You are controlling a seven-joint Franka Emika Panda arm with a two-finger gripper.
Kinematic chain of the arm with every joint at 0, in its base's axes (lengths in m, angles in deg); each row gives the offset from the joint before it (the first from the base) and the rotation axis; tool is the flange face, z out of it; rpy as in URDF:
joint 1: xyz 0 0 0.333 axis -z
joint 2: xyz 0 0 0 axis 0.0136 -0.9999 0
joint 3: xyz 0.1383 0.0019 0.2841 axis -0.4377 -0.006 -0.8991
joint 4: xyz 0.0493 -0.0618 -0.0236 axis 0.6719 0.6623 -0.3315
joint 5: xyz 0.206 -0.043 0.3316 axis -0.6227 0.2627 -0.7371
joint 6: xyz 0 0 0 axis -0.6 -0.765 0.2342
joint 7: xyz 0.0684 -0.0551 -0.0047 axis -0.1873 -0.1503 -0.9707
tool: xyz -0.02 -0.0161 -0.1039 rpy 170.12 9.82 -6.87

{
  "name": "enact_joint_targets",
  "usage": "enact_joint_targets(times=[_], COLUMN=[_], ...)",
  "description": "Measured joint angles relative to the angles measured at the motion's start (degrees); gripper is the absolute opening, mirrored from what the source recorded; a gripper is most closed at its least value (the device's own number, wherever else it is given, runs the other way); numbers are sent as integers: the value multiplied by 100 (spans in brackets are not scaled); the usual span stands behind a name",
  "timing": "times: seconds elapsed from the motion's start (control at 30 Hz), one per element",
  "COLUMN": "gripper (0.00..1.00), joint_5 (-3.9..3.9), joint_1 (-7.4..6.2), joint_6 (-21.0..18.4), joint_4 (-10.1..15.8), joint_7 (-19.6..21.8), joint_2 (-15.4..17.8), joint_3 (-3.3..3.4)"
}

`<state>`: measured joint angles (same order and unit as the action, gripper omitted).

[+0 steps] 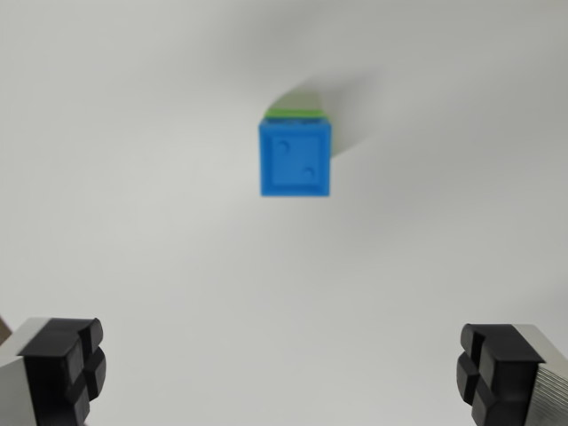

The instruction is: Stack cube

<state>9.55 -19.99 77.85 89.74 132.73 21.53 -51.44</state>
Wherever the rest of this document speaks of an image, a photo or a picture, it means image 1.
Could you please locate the gripper left finger with black rubber pad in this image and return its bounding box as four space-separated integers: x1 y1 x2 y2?
0 316 108 426

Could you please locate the gripper right finger with black rubber pad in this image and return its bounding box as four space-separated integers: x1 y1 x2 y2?
455 321 568 426

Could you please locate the blue soft cube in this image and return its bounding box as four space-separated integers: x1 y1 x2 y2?
258 117 333 198

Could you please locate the green soft cube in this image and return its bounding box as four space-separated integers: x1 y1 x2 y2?
262 91 343 157

